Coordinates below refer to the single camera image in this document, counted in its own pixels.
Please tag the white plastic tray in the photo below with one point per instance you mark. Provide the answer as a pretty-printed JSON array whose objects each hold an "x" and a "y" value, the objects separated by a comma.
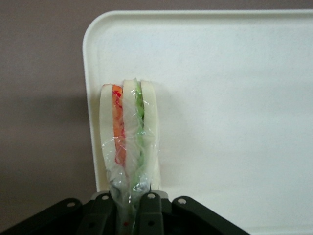
[{"x": 220, "y": 98}]

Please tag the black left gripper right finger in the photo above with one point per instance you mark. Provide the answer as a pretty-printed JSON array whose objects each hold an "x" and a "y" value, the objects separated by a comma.
[{"x": 156, "y": 218}]

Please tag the plastic-wrapped sandwich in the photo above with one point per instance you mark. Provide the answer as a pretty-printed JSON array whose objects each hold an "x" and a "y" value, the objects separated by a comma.
[{"x": 130, "y": 137}]

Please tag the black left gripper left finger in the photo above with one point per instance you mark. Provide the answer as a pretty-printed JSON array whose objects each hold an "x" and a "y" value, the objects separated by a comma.
[{"x": 90, "y": 218}]

